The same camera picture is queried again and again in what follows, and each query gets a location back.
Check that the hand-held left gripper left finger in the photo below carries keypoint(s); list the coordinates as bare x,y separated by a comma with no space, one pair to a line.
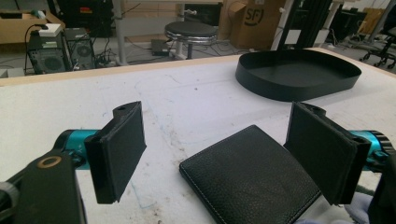
116,155

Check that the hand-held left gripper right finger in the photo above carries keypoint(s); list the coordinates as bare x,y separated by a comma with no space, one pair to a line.
322,154

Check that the black leather wallet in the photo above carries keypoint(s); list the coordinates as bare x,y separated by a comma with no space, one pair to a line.
250,177

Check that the black oval tray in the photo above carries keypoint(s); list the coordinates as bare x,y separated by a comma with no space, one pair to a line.
295,74

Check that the black computer tower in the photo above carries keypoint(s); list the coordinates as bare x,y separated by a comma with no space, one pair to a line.
46,53
79,46

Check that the black office chair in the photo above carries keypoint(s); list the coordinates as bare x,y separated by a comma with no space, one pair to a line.
381,46

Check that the white table leg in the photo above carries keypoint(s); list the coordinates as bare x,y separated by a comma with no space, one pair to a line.
119,32

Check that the black round stool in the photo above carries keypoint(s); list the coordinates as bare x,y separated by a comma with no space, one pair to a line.
190,35

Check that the black equipment case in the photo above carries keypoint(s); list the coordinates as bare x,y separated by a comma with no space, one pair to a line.
84,17

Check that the white small box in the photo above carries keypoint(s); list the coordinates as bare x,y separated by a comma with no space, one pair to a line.
49,30

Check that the brown cardboard box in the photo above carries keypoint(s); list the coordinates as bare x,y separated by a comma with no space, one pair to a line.
250,23

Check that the large flat cardboard box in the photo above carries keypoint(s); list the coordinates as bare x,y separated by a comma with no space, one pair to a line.
23,26

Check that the black metal frame stand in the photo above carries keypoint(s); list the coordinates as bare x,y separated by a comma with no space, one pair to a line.
303,23

